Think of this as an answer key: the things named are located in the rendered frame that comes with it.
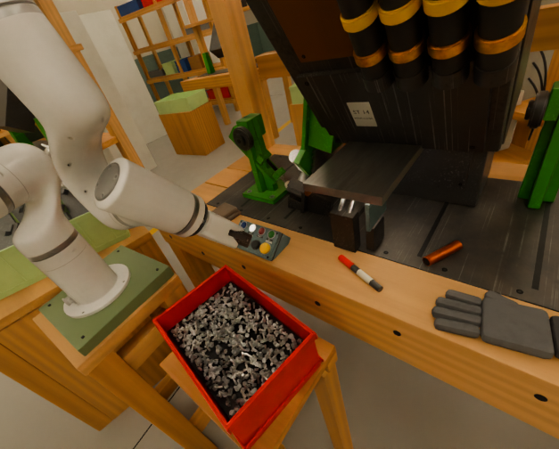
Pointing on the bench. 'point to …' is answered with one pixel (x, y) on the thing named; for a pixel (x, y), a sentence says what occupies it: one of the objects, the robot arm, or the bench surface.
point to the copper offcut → (442, 253)
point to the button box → (265, 241)
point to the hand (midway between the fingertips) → (242, 238)
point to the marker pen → (360, 273)
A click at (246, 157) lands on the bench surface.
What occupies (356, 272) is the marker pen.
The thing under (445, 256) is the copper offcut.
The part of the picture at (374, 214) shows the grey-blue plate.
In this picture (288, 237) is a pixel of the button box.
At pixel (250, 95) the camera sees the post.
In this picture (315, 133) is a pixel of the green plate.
